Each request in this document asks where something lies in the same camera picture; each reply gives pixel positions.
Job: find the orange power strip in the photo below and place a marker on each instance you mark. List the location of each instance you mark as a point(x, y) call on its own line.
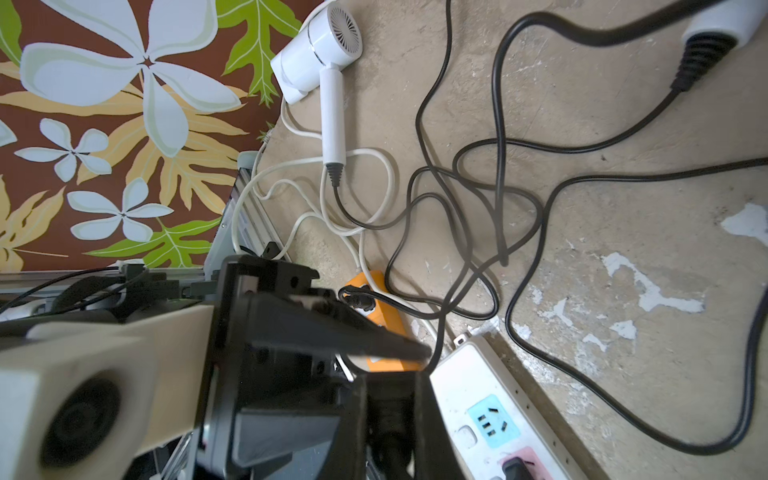
point(387, 316)

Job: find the white hair dryer far left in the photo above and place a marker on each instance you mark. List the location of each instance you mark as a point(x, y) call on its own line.
point(712, 34)

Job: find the white multicolour power strip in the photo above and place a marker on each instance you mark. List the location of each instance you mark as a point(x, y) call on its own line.
point(496, 430)

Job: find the large white hair dryer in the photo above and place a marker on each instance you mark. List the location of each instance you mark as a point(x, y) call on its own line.
point(314, 59)

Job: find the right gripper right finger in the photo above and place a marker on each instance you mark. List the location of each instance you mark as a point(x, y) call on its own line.
point(434, 457)

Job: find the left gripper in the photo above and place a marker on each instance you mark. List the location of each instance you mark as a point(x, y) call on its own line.
point(272, 390)

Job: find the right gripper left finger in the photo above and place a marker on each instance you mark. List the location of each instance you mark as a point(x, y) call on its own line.
point(347, 454)

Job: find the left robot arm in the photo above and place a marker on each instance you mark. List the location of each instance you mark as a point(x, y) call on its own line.
point(122, 295)

